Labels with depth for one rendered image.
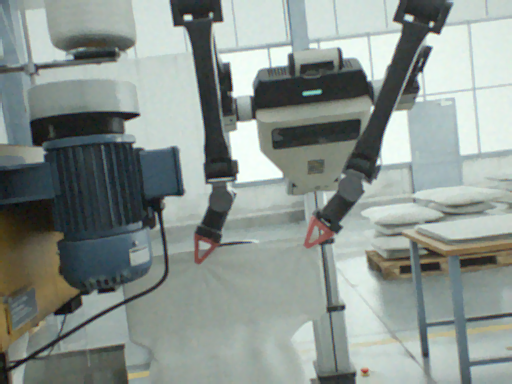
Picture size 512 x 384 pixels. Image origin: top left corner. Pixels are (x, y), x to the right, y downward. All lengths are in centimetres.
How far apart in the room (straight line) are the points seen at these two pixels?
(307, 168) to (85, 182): 98
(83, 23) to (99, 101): 22
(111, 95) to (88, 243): 24
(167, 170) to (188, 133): 841
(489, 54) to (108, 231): 1005
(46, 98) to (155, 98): 863
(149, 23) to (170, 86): 127
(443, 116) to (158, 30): 591
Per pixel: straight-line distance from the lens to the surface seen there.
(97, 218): 77
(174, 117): 928
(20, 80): 998
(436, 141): 983
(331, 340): 181
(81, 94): 76
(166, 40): 959
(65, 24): 96
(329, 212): 112
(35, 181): 81
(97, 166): 77
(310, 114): 148
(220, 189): 103
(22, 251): 87
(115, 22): 96
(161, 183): 81
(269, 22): 957
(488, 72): 1047
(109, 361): 162
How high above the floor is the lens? 126
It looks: 4 degrees down
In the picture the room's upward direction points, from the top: 7 degrees counter-clockwise
